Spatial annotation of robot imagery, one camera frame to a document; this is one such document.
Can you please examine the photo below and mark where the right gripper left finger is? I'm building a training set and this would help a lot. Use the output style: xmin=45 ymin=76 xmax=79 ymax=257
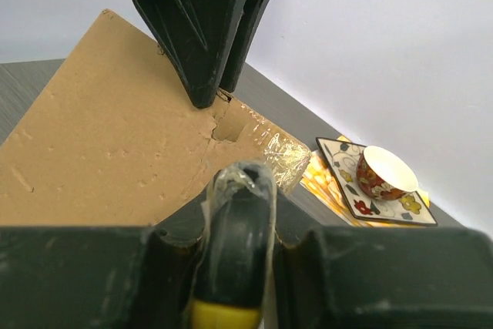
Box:
xmin=1 ymin=200 xmax=204 ymax=328

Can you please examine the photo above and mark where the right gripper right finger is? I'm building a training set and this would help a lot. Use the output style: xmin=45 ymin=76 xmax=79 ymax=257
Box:
xmin=269 ymin=190 xmax=493 ymax=329

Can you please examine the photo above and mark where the yellow utility knife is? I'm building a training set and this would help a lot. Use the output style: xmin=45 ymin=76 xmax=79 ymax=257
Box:
xmin=185 ymin=161 xmax=277 ymax=328

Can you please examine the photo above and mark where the brown cardboard express box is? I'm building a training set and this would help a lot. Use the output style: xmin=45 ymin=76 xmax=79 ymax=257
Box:
xmin=1 ymin=10 xmax=311 ymax=226

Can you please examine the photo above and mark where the orange checkered folded cloth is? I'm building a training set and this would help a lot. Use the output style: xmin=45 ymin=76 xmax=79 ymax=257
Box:
xmin=301 ymin=136 xmax=429 ymax=227

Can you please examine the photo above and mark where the white ceramic bowl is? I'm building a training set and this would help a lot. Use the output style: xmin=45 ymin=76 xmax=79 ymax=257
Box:
xmin=356 ymin=146 xmax=418 ymax=201

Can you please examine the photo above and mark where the square floral ceramic plate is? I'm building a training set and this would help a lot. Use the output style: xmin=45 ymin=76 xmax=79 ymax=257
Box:
xmin=316 ymin=137 xmax=438 ymax=227

